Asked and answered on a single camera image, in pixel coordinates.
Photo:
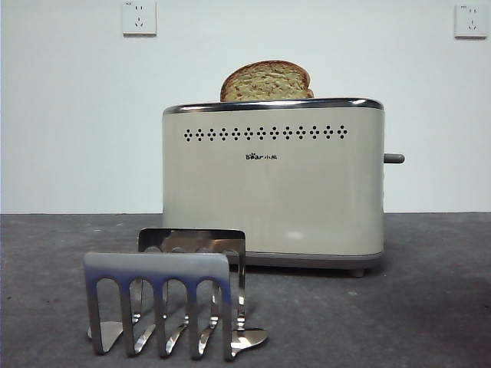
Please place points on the shiny metal bread rack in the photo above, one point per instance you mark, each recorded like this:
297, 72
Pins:
153, 265

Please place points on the white wall socket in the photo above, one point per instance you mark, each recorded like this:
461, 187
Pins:
471, 21
139, 19

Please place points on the cream toaster with chrome top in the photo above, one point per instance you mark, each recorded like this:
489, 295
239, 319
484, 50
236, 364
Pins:
276, 191

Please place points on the brown toast bread slice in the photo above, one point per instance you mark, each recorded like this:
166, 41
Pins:
264, 82

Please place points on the grey toaster lever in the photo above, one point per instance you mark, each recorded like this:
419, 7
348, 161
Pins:
395, 158

